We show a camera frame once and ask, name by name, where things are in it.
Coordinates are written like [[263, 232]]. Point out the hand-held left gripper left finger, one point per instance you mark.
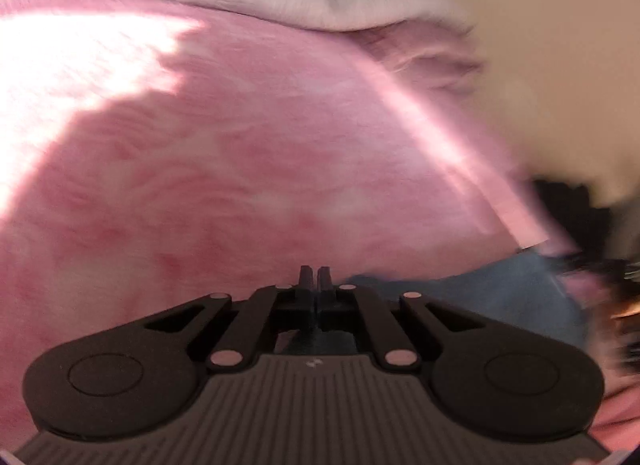
[[306, 290]]

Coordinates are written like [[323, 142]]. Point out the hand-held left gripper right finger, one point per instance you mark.
[[324, 290]]

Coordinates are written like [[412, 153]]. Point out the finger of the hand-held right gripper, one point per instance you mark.
[[595, 264]]

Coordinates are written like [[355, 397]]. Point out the blue denim jeans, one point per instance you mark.
[[500, 295]]

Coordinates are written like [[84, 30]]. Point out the black garment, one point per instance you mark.
[[570, 215]]

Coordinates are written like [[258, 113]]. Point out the pink floral blanket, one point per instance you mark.
[[250, 145]]

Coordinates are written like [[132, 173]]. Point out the lilac pillow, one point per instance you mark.
[[425, 60]]

